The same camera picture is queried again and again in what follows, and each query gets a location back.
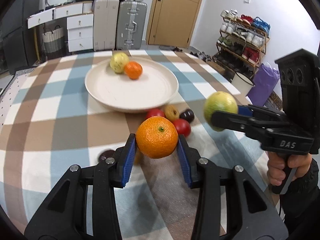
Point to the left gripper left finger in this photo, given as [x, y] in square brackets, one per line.
[125, 157]

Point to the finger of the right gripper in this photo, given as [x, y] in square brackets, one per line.
[250, 110]
[236, 122]

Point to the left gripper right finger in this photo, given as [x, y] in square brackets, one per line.
[188, 158]

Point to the dark cherry with stem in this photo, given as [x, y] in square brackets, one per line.
[106, 154]

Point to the green yellow passion fruit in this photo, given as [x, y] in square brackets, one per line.
[219, 101]

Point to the large orange mandarin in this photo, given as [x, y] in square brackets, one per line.
[156, 137]

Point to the dark cherry without stem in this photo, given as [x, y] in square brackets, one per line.
[187, 115]

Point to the red cherry tomato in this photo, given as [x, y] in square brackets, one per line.
[154, 112]
[182, 127]

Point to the small orange mandarin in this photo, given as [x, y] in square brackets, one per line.
[133, 70]

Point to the pale yellow passion fruit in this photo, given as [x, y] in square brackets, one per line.
[118, 62]

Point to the brown longan with stem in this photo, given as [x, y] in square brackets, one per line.
[138, 158]

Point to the person's right hand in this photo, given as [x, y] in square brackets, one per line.
[276, 166]

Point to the white enamel bucket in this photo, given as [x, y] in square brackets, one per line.
[242, 83]

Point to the purple bag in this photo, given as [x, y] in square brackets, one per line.
[264, 81]

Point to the wooden shoe rack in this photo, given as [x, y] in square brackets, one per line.
[242, 43]

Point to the cream round plate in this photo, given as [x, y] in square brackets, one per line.
[156, 87]

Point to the dotted white mat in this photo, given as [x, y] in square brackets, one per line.
[10, 88]

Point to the wooden door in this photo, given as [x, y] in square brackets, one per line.
[172, 22]

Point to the woven laundry basket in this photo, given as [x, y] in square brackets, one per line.
[54, 42]

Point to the silver aluminium suitcase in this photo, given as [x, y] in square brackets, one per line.
[130, 25]

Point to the beige suitcase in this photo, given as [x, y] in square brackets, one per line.
[105, 24]

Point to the white drawer cabinet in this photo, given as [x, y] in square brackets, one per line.
[79, 17]

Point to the black refrigerator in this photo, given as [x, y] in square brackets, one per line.
[18, 39]

